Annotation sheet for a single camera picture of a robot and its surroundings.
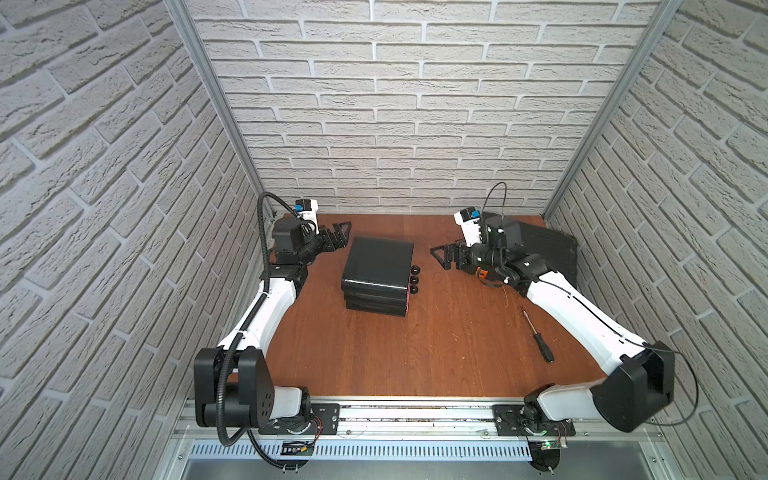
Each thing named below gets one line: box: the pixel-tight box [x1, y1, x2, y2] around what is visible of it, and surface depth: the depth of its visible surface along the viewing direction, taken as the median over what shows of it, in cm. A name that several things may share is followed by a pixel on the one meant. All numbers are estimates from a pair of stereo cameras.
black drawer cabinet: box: [341, 236, 414, 318], surface depth 86 cm
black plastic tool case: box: [503, 219, 578, 285], surface depth 99 cm
